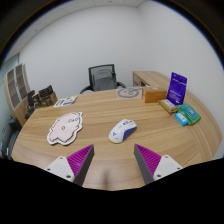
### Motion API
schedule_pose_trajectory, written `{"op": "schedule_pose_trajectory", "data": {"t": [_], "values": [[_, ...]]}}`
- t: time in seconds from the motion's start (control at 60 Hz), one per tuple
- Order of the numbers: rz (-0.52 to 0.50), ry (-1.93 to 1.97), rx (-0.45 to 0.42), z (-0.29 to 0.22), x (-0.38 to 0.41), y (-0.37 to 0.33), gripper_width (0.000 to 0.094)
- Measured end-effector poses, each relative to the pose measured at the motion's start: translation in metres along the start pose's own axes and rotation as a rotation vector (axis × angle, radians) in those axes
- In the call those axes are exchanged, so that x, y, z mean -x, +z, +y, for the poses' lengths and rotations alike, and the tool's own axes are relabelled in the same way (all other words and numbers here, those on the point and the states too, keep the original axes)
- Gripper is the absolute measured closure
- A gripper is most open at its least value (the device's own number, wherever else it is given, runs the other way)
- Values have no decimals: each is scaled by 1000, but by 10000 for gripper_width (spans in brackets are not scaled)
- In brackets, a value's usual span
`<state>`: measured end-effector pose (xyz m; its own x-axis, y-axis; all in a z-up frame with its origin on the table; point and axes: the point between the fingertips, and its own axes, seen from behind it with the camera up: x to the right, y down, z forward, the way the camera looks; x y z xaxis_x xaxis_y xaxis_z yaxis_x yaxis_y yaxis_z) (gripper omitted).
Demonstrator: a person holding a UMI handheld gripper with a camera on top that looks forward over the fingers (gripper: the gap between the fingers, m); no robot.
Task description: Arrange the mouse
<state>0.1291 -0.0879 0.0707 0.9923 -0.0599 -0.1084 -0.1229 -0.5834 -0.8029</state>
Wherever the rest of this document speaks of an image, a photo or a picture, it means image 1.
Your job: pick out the black mesh office chair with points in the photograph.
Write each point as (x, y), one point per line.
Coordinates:
(102, 78)

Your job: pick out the purple upright package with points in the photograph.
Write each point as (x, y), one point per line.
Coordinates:
(176, 88)

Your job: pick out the small light blue box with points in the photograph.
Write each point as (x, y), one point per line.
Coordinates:
(181, 119)

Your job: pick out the pink pig-shaped mouse pad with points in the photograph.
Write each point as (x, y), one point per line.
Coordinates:
(63, 128)

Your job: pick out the white and blue computer mouse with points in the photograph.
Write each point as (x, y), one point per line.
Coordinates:
(120, 132)

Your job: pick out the dark brown printed box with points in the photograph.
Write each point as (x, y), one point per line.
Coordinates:
(46, 101)

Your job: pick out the small dark brown box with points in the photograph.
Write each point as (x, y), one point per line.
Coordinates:
(31, 97)

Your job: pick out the small tan box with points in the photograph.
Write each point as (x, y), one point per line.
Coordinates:
(167, 106)

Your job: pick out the black box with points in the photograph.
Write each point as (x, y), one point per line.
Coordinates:
(45, 91)

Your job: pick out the wooden side desk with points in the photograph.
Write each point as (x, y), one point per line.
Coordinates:
(150, 78)

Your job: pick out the green and purple leaflet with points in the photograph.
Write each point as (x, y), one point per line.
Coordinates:
(65, 101)

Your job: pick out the wooden shelf unit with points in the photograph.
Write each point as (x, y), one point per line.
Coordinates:
(16, 90)

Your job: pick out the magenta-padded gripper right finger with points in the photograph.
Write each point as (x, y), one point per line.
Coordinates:
(166, 165)

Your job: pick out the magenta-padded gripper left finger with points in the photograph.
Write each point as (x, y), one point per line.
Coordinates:
(61, 165)

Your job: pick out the green flat box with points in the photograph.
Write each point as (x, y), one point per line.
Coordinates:
(190, 113)

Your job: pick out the orange-brown cardboard box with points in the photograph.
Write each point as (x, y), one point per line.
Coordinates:
(154, 96)

